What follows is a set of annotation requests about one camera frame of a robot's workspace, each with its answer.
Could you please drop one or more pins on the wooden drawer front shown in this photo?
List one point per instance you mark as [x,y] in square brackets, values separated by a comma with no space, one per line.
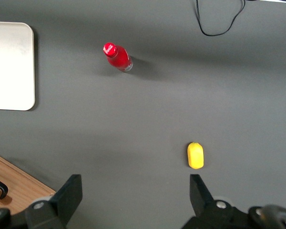
[19,184]

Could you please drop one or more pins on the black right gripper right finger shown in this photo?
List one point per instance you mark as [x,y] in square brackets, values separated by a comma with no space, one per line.
[200,198]

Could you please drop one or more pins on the wooden drawer cabinet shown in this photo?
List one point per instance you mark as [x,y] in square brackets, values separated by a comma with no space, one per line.
[38,189]

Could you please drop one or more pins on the beige rectangular tray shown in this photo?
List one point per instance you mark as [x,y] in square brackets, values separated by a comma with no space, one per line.
[12,66]

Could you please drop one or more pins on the red cola bottle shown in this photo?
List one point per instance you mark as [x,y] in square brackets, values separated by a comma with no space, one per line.
[118,58]

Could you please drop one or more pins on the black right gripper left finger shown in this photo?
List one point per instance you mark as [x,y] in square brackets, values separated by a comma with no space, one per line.
[66,198]

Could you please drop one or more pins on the yellow lemon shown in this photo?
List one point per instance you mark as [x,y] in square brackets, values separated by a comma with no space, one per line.
[195,156]

